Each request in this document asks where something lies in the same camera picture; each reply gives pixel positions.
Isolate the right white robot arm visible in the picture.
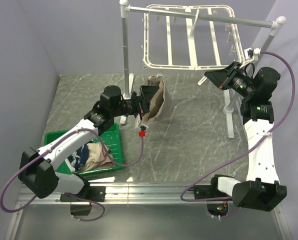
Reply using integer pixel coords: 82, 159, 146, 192
204, 61, 287, 212

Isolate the white clip drying hanger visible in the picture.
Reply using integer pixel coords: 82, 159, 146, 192
141, 13, 245, 71

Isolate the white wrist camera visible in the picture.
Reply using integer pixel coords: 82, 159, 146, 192
242, 47, 261, 67
134, 115, 149, 137

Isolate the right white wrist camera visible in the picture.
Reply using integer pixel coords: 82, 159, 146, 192
242, 47, 261, 67

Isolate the navy white underwear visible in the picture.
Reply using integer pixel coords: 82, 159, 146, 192
64, 144, 90, 173

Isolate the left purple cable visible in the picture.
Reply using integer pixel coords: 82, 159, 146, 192
0, 128, 145, 222

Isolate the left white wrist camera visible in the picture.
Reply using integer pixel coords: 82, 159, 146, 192
134, 115, 149, 137

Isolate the taupe beige underwear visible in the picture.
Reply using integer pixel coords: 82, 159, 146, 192
142, 73, 174, 125

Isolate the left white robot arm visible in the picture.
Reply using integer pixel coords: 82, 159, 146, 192
18, 85, 159, 201

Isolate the beige pink underwear pile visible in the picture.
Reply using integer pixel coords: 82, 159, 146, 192
81, 142, 116, 172

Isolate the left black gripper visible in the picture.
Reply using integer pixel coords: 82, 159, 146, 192
112, 85, 160, 121

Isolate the green plastic tray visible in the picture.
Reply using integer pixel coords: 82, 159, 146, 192
56, 123, 123, 177

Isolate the grey white garment rack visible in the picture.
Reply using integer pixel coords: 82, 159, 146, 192
119, 0, 287, 139

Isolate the aluminium rail base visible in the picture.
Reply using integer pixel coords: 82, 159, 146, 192
5, 182, 292, 240

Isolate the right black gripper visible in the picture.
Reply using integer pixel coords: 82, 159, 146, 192
204, 61, 255, 99

